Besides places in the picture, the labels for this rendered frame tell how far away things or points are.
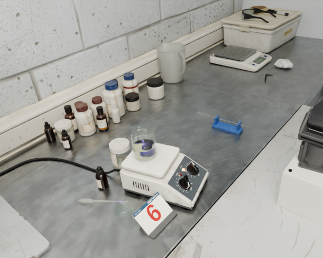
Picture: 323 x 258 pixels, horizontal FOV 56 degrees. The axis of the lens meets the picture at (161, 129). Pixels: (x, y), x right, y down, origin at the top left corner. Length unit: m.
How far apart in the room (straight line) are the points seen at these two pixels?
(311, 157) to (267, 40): 1.04
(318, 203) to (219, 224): 0.22
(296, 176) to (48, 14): 0.88
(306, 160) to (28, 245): 0.65
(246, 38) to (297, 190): 1.14
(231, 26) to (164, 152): 1.11
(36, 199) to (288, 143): 0.75
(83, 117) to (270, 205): 0.63
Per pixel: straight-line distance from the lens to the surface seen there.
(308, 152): 0.75
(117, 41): 1.31
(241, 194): 0.82
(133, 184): 0.80
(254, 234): 0.74
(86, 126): 1.06
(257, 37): 1.72
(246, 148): 0.97
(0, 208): 0.91
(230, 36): 1.80
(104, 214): 0.79
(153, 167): 0.76
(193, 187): 0.78
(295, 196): 0.77
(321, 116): 0.72
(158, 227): 0.74
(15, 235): 0.82
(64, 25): 1.15
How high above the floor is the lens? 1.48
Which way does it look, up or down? 33 degrees down
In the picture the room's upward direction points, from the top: 5 degrees counter-clockwise
